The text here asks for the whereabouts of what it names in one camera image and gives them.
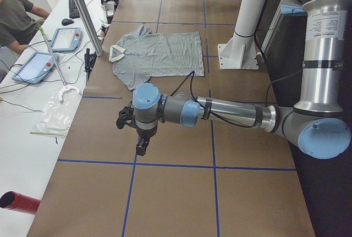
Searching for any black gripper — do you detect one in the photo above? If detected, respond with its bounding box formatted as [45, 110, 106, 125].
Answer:
[136, 135, 150, 155]

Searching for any blue white striped polo shirt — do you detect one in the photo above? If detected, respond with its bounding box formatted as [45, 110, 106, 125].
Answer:
[109, 25, 204, 90]

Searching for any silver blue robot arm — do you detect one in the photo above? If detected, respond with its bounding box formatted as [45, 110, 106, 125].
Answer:
[127, 0, 351, 159]

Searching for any clear plastic bag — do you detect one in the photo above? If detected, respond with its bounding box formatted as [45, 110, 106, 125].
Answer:
[31, 91, 81, 137]

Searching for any black tool on table edge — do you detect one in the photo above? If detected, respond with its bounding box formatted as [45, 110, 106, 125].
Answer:
[84, 48, 97, 84]

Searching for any black keyboard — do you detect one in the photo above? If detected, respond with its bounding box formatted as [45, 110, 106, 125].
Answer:
[68, 0, 80, 19]

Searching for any black computer mouse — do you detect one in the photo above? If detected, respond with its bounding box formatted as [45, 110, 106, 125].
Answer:
[61, 18, 74, 26]

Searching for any far blue teach pendant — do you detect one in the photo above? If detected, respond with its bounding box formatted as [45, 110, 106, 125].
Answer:
[51, 27, 83, 53]

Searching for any blue teach pendant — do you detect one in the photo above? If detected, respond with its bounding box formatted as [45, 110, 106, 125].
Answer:
[51, 27, 83, 53]
[12, 52, 55, 84]

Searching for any near blue teach pendant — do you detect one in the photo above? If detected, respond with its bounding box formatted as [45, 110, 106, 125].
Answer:
[12, 52, 55, 84]

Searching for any reacher grabber stick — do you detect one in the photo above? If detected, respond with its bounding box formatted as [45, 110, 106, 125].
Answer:
[39, 27, 81, 104]

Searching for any red cylinder tube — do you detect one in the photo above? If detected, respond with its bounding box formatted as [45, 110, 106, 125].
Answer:
[1, 191, 41, 215]

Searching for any person in green shirt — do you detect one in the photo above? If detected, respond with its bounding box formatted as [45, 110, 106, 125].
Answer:
[1, 0, 50, 54]

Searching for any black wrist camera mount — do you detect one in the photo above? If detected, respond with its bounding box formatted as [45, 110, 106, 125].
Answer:
[116, 106, 136, 129]

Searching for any aluminium frame post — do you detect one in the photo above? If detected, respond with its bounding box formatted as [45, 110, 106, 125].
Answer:
[74, 0, 103, 57]

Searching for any white pillar mount base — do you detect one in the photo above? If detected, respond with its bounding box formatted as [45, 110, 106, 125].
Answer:
[218, 0, 264, 70]

